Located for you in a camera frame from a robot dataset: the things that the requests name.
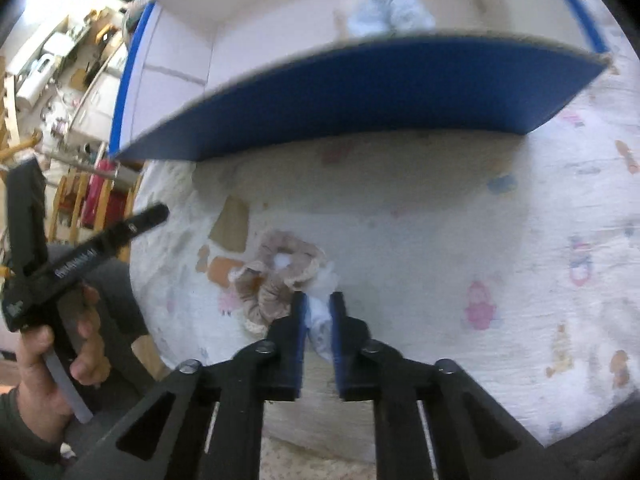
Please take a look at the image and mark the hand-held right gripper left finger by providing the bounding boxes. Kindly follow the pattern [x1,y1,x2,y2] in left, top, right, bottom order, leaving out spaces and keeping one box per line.
[65,291,308,480]

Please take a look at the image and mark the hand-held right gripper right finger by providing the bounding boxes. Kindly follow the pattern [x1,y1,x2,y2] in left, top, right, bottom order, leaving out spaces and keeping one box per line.
[329,291,576,480]

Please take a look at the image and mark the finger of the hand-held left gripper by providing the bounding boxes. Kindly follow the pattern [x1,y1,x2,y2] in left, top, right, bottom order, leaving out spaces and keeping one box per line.
[6,157,50,281]
[46,203,170,293]

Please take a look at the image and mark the clear plastic bag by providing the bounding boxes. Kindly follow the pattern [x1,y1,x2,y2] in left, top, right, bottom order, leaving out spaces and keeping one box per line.
[299,260,347,362]

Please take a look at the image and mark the beige lace scrunchie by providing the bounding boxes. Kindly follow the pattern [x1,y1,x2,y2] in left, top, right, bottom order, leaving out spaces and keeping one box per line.
[232,230,328,335]

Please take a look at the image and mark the blue cardboard box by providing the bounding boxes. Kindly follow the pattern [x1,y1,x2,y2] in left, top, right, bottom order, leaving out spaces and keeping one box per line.
[109,0,613,163]

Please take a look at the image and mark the fluffy light blue scrunchie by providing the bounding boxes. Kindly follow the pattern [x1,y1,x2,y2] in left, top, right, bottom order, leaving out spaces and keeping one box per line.
[334,0,437,41]

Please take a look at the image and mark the person's left forearm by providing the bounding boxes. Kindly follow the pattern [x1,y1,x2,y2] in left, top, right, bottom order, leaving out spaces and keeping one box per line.
[0,389,68,480]

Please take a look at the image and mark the person's left hand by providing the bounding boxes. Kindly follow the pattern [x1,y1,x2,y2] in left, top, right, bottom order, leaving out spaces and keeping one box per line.
[17,285,107,444]

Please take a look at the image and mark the wooden chair with red cushion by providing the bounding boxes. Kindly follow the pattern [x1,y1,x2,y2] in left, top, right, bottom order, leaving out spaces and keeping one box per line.
[47,159,144,252]

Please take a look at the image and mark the white kitchen cabinet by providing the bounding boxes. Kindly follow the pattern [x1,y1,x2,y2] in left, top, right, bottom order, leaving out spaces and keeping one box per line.
[64,45,132,137]

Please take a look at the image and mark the printed white quilt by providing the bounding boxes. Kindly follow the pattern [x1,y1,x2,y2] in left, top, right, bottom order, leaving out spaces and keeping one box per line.
[129,55,640,448]

